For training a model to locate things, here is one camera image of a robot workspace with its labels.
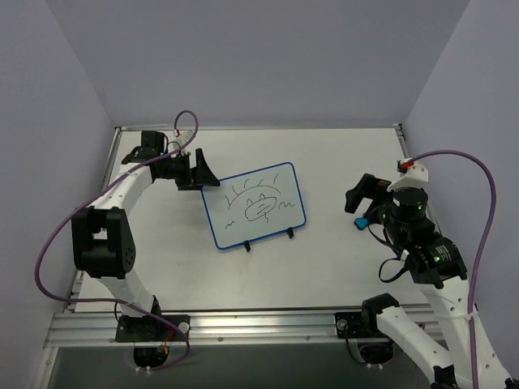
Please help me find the blue bone-shaped eraser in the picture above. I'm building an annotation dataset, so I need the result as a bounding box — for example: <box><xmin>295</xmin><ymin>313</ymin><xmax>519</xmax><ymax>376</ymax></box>
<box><xmin>354</xmin><ymin>216</ymin><xmax>369</xmax><ymax>230</ymax></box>

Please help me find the blue framed whiteboard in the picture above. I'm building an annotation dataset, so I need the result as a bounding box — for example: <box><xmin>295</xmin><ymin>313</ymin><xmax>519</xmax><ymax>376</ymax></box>
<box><xmin>201</xmin><ymin>161</ymin><xmax>307</xmax><ymax>250</ymax></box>

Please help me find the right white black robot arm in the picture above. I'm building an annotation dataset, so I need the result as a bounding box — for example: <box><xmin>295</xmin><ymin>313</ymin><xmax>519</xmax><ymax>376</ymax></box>
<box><xmin>345</xmin><ymin>173</ymin><xmax>518</xmax><ymax>388</ymax></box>

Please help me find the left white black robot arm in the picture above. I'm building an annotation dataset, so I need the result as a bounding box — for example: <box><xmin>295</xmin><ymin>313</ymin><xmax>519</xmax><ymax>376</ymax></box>
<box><xmin>71</xmin><ymin>130</ymin><xmax>220</xmax><ymax>340</ymax></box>

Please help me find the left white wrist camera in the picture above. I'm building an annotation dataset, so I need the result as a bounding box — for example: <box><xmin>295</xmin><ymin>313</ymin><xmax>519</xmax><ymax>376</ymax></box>
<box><xmin>169</xmin><ymin>130</ymin><xmax>195</xmax><ymax>151</ymax></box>

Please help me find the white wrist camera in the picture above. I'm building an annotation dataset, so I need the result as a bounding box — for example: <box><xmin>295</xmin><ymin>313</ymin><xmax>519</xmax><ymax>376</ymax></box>
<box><xmin>169</xmin><ymin>130</ymin><xmax>195</xmax><ymax>151</ymax></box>
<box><xmin>387</xmin><ymin>159</ymin><xmax>429</xmax><ymax>192</ymax></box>

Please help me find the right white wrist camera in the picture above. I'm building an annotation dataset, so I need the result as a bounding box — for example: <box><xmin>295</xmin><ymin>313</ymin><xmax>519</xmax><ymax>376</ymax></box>
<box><xmin>387</xmin><ymin>159</ymin><xmax>429</xmax><ymax>192</ymax></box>

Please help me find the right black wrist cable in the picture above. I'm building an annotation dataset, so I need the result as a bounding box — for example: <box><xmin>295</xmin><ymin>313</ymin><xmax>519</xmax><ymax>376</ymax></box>
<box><xmin>364</xmin><ymin>202</ymin><xmax>410</xmax><ymax>284</ymax></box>

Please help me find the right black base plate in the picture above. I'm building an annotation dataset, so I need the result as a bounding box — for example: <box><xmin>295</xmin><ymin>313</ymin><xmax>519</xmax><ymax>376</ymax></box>
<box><xmin>334</xmin><ymin>310</ymin><xmax>385</xmax><ymax>340</ymax></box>

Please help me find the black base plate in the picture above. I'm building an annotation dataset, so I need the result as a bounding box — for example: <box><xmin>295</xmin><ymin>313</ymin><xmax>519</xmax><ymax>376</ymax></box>
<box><xmin>115</xmin><ymin>314</ymin><xmax>191</xmax><ymax>343</ymax></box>
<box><xmin>334</xmin><ymin>310</ymin><xmax>385</xmax><ymax>340</ymax></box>

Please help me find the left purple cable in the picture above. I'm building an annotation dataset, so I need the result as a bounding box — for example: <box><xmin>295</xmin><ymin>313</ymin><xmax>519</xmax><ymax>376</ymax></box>
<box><xmin>33</xmin><ymin>109</ymin><xmax>199</xmax><ymax>372</ymax></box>

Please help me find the aluminium front rail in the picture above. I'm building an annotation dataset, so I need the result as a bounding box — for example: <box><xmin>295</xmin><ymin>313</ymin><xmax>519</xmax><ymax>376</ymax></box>
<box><xmin>44</xmin><ymin>301</ymin><xmax>451</xmax><ymax>349</ymax></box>

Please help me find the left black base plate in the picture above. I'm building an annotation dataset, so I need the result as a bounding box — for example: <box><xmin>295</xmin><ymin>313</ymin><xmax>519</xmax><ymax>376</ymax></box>
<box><xmin>115</xmin><ymin>314</ymin><xmax>191</xmax><ymax>343</ymax></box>

